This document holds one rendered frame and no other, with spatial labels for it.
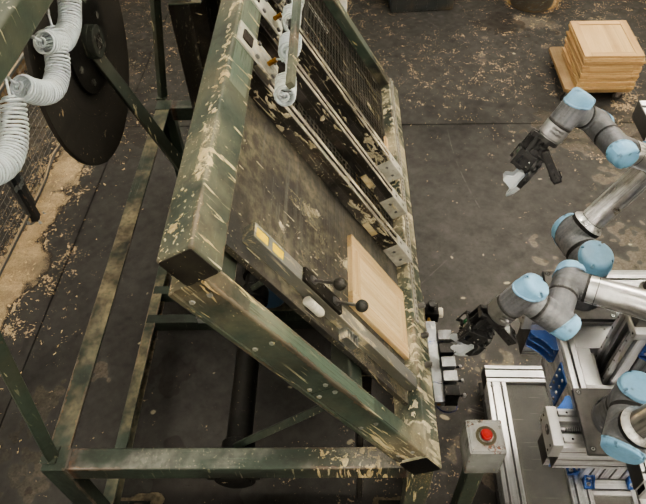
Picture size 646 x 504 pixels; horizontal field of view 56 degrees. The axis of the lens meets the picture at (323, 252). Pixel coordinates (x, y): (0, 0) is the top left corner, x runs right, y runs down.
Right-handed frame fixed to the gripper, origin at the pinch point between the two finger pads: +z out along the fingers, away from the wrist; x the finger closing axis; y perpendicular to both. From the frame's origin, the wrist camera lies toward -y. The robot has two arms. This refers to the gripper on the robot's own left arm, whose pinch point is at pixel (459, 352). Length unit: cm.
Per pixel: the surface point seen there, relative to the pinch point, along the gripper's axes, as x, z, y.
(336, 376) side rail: 11.3, 13.0, 32.2
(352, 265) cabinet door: -41, 25, 23
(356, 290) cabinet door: -31.4, 25.9, 20.4
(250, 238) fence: -10, -5, 67
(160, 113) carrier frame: -188, 118, 103
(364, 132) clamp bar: -121, 28, 18
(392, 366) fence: -12.2, 34.5, 1.6
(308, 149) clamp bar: -68, 7, 50
